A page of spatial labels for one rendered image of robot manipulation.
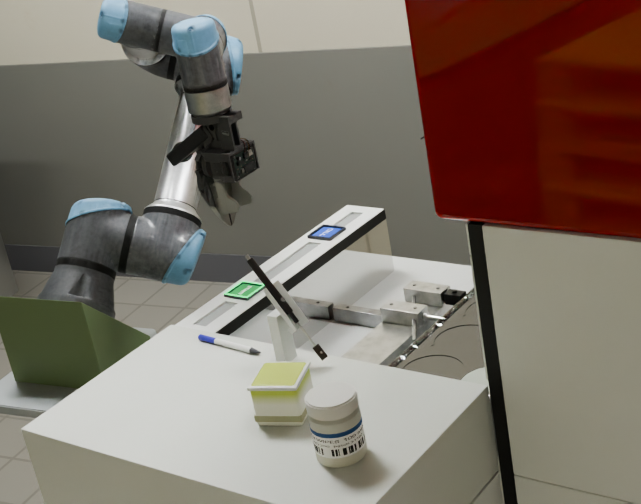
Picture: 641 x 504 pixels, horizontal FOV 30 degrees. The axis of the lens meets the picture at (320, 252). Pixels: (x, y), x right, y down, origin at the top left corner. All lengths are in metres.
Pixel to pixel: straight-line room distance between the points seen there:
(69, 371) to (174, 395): 0.45
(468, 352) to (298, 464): 0.45
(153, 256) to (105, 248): 0.09
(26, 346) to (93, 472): 0.55
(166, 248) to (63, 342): 0.26
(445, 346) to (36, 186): 3.20
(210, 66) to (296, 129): 2.21
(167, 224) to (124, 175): 2.38
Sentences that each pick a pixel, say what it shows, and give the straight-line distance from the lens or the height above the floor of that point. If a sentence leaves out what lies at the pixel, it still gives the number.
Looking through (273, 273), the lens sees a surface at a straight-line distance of 2.20.
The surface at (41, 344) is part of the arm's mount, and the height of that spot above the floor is 0.91.
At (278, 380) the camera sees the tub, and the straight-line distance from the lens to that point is 1.68.
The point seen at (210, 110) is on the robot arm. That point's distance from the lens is 1.98.
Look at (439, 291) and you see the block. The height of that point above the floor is 0.91.
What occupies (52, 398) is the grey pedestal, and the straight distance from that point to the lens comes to 2.26.
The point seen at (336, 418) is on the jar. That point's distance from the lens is 1.54.
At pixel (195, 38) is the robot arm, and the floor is 1.44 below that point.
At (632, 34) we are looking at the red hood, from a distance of 1.40.
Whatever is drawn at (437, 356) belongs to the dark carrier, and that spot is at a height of 0.90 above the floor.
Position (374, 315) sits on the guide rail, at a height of 0.85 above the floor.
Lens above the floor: 1.84
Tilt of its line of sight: 23 degrees down
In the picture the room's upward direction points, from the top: 11 degrees counter-clockwise
